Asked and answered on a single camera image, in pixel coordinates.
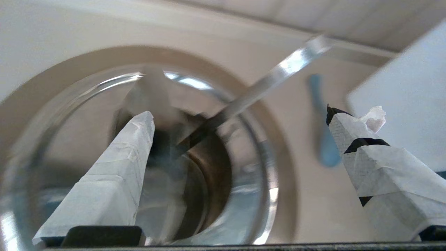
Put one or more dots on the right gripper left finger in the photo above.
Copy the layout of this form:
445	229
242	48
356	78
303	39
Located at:
108	181

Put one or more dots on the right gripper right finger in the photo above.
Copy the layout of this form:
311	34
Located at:
393	181

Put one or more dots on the round steel lid black knob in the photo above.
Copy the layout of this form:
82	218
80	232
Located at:
76	129

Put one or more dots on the white box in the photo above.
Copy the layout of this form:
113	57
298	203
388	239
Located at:
407	104

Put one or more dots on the blue plastic spoon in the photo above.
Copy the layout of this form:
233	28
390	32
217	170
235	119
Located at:
327	153

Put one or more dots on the blue striped container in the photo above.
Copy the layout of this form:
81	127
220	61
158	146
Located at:
441	174

